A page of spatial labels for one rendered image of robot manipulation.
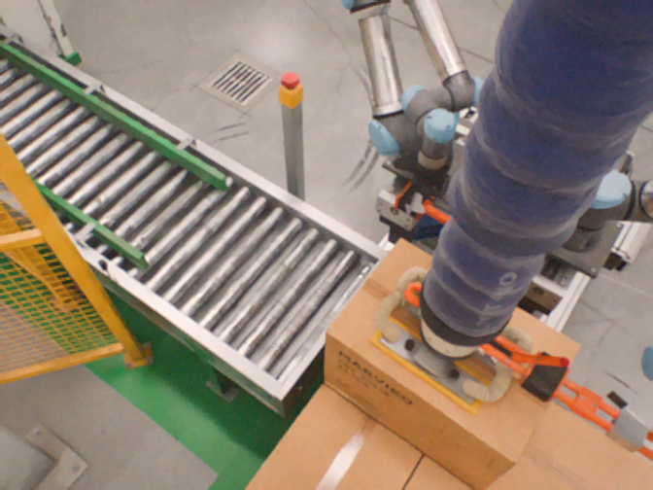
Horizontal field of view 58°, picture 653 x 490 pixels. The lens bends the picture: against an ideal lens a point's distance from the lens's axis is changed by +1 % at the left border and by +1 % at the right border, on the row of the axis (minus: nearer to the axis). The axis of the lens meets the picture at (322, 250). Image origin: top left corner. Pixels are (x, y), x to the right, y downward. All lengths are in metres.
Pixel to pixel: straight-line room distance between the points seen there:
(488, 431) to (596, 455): 0.60
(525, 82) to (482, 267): 0.45
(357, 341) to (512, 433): 0.47
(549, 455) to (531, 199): 1.27
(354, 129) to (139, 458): 2.04
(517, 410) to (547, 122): 0.99
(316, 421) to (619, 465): 0.97
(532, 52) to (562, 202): 0.28
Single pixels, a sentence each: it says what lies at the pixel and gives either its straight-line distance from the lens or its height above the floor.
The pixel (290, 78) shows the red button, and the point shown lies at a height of 1.04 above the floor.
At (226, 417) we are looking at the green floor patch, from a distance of 2.62.
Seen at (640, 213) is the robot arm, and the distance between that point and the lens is 1.77.
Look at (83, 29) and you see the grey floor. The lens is 4.36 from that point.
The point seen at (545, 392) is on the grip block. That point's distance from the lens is 1.56.
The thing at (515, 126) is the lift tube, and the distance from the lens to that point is 0.90.
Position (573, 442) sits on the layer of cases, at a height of 0.54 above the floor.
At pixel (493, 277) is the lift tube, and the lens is 1.20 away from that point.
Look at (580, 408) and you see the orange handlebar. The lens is 1.59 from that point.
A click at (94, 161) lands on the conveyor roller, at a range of 2.73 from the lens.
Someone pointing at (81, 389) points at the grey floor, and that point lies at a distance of 2.82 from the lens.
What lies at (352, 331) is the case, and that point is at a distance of 1.69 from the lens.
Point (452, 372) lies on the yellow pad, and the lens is 1.63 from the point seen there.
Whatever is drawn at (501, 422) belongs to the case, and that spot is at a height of 0.95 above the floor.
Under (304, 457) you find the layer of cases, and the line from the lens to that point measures 1.99.
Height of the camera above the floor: 2.49
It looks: 58 degrees down
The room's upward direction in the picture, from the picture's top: 1 degrees clockwise
